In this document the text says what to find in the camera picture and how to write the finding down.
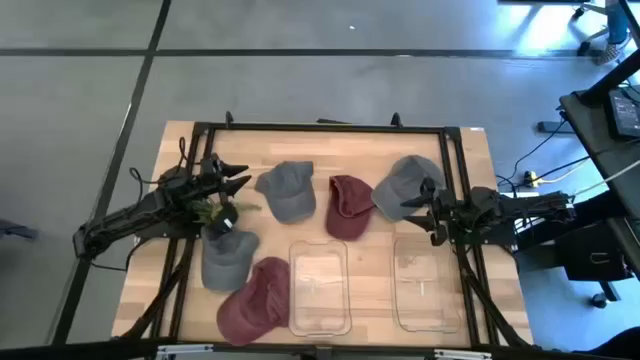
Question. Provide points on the black aluminium table frame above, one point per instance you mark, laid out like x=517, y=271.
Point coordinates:
x=325, y=128

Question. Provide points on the maroon baseball cap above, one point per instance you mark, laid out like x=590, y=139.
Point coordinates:
x=350, y=210
x=257, y=305

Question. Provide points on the office chair base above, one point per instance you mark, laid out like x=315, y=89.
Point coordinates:
x=612, y=30

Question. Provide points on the dark laptop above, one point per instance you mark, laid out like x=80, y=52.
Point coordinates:
x=625, y=112

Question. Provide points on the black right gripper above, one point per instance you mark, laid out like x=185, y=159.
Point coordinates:
x=440, y=210

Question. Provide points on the small green artificial plant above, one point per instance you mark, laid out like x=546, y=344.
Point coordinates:
x=207, y=211

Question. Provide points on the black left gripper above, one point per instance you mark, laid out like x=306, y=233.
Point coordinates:
x=210, y=177

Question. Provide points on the clear plastic bin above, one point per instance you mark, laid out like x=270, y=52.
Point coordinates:
x=320, y=290
x=425, y=285

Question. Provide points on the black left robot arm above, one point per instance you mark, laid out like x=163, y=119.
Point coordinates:
x=125, y=220

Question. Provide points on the black side desk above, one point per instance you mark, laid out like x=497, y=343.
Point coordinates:
x=595, y=140

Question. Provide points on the black equipment box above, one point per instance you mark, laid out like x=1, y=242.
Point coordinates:
x=590, y=250

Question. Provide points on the yellow power plug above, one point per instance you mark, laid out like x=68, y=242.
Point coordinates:
x=530, y=178

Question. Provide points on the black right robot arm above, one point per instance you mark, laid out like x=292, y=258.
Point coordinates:
x=525, y=207

